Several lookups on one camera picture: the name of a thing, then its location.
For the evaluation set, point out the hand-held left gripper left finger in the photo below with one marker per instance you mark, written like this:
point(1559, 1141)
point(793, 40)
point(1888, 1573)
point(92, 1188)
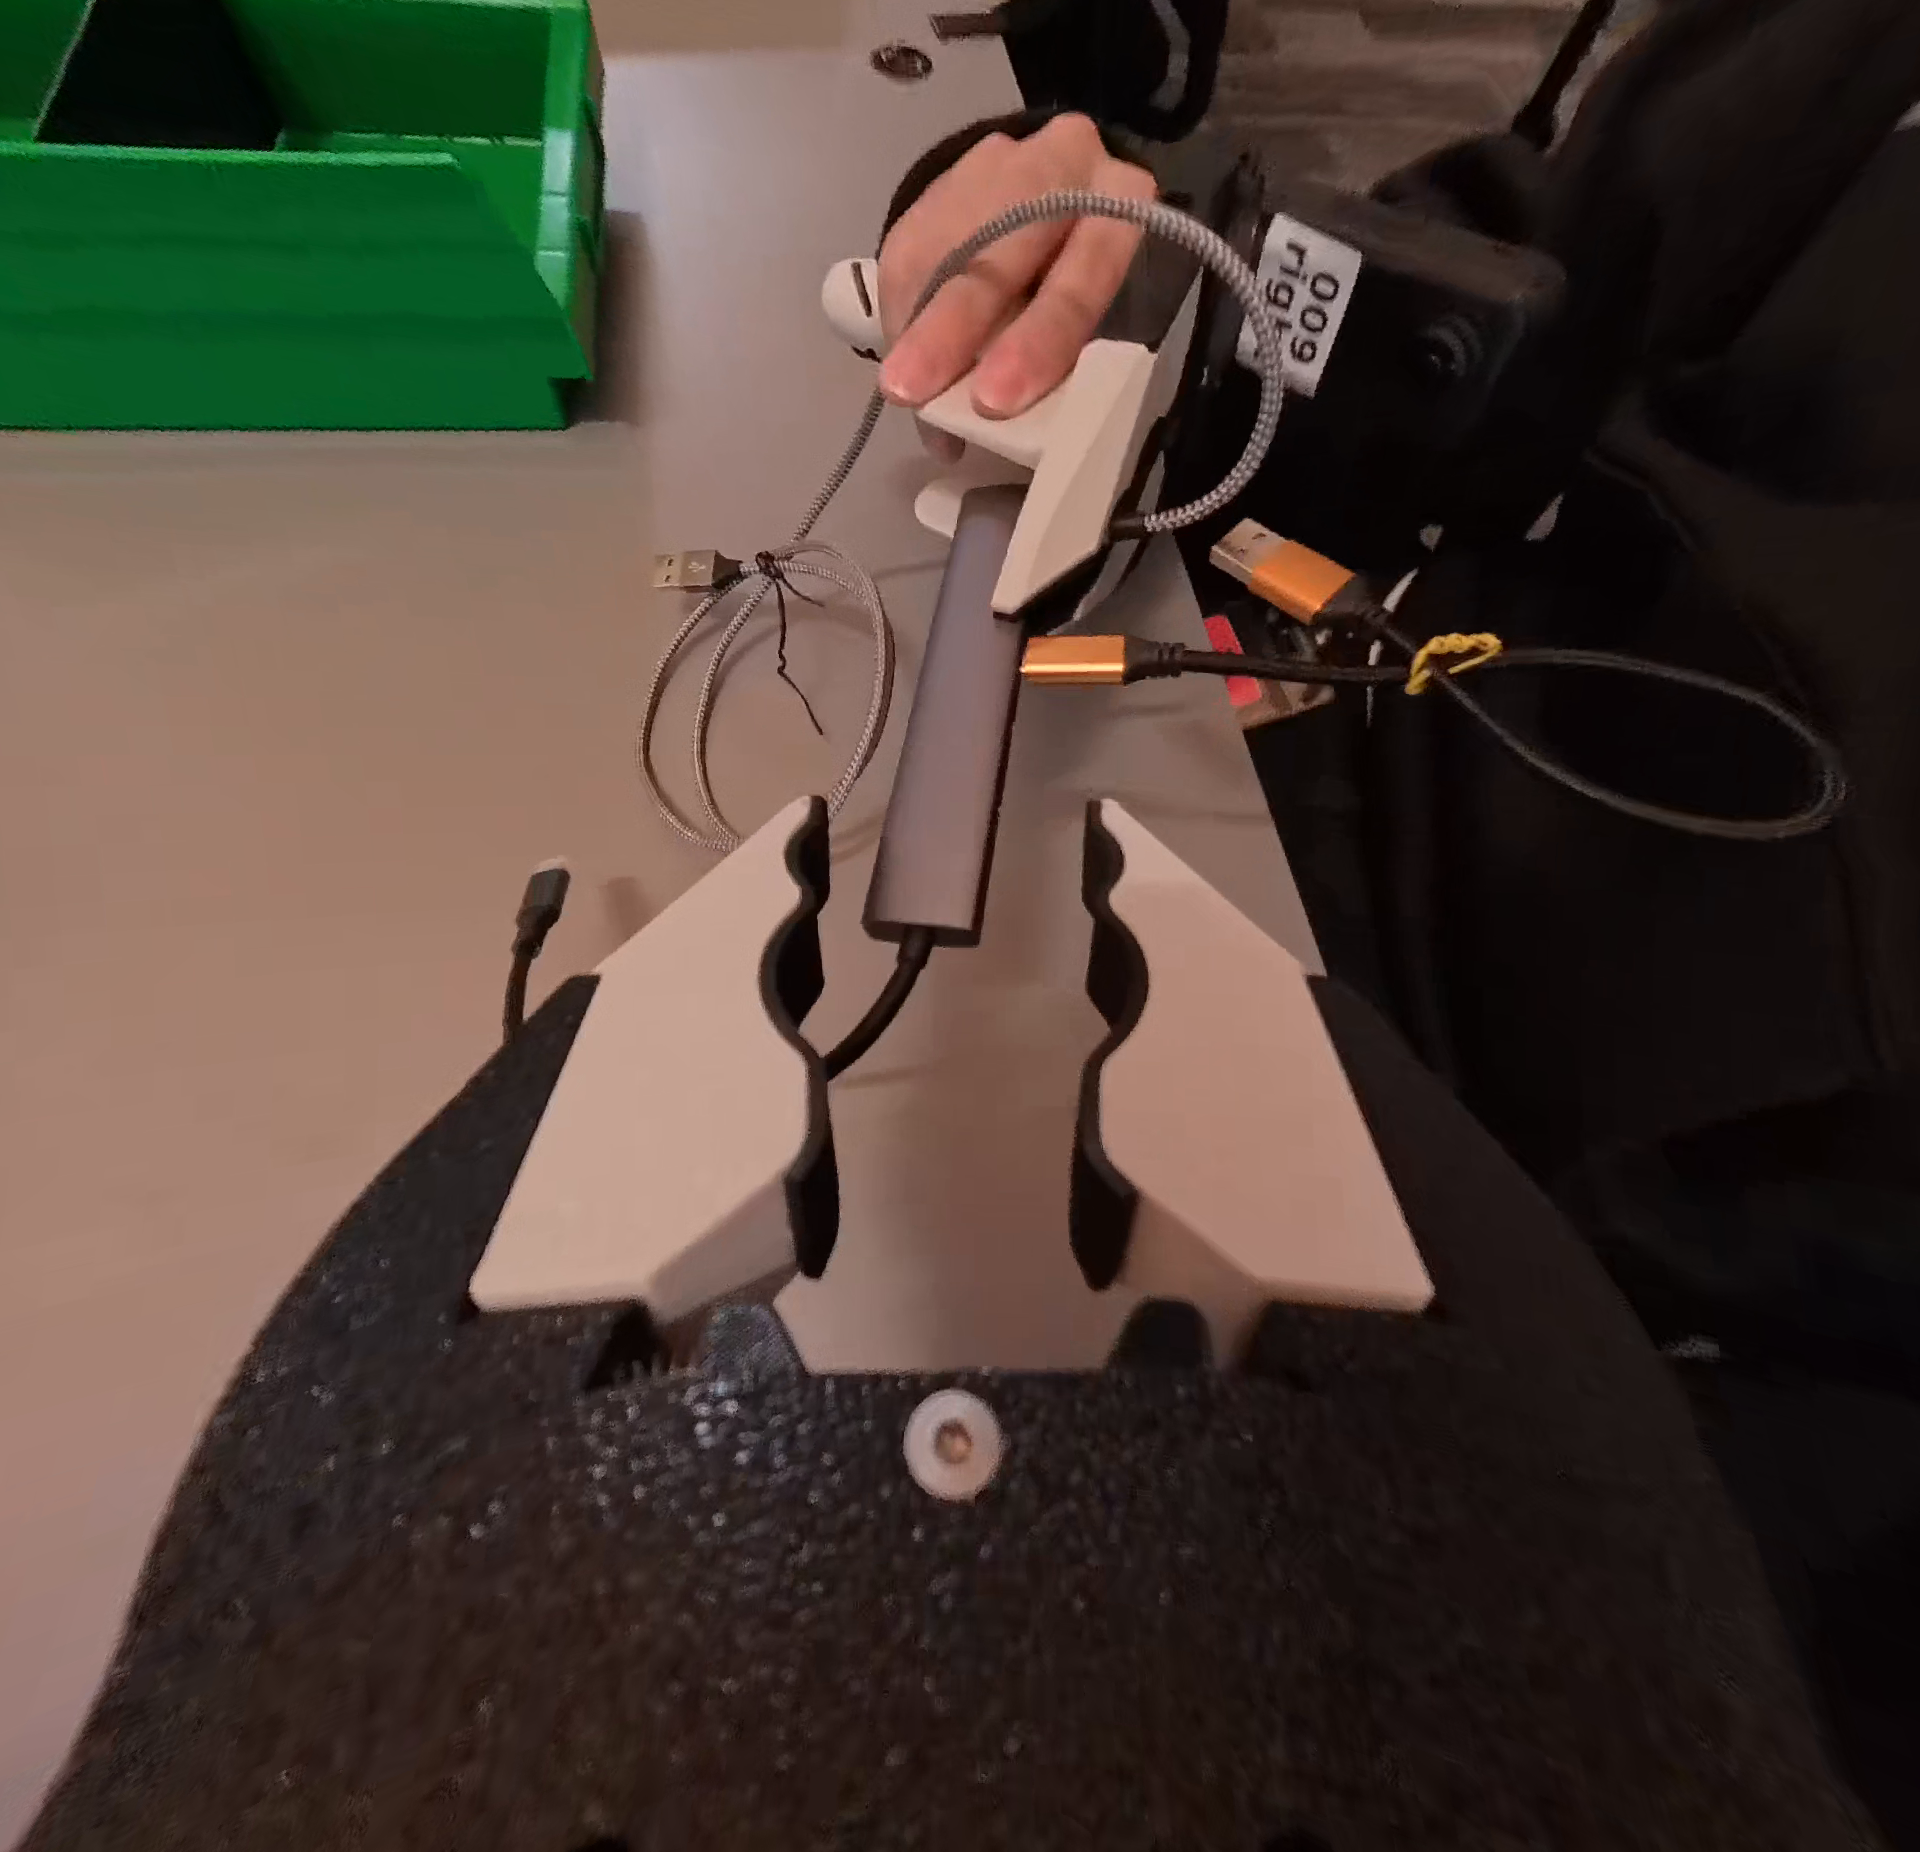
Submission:
point(643, 1133)

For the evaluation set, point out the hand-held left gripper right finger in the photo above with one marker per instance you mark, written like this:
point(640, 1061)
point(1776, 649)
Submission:
point(1259, 1133)

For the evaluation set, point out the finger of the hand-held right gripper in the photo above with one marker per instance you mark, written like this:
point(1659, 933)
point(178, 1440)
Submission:
point(1088, 441)
point(947, 505)

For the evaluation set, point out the grey USB hub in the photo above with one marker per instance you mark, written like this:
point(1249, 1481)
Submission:
point(947, 757)

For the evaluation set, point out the green plastic bin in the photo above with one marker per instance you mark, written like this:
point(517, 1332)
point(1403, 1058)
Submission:
point(299, 292)

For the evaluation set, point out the grey desk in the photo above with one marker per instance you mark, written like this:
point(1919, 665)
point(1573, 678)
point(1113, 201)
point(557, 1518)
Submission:
point(299, 832)

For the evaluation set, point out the person's right hand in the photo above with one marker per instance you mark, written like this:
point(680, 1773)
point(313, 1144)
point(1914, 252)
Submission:
point(1019, 231)

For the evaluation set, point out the person's black clothing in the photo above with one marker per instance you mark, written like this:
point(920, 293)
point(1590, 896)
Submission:
point(1652, 981)

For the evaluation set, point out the black bag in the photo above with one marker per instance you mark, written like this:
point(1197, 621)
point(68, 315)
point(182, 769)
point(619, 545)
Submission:
point(1108, 22)

